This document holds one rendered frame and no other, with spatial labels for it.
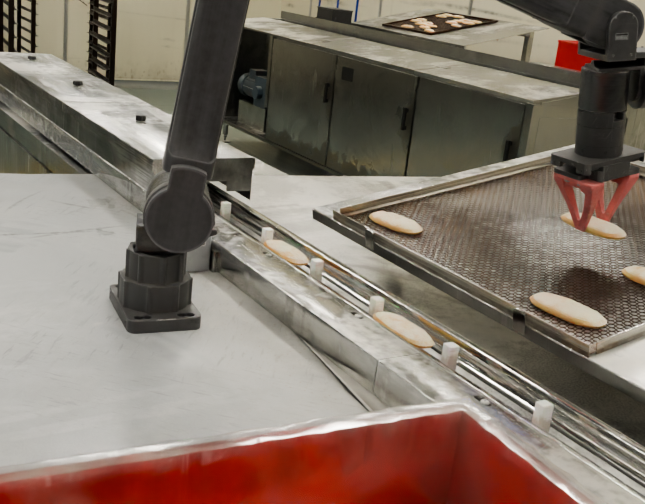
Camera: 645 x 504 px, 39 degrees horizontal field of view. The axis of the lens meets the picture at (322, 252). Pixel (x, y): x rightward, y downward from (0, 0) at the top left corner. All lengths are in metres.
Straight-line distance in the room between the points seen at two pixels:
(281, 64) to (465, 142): 1.73
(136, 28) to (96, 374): 7.53
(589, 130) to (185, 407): 0.58
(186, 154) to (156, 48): 7.48
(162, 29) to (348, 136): 3.93
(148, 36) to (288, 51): 3.20
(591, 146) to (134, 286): 0.57
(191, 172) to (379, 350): 0.28
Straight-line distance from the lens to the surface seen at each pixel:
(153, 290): 1.05
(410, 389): 0.89
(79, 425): 0.86
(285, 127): 5.43
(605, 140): 1.15
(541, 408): 0.88
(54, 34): 8.20
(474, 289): 1.08
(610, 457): 0.86
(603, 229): 1.18
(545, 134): 3.87
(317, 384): 0.96
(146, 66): 8.48
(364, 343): 0.97
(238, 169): 1.52
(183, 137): 1.02
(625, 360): 0.98
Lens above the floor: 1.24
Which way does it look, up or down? 18 degrees down
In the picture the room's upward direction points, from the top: 6 degrees clockwise
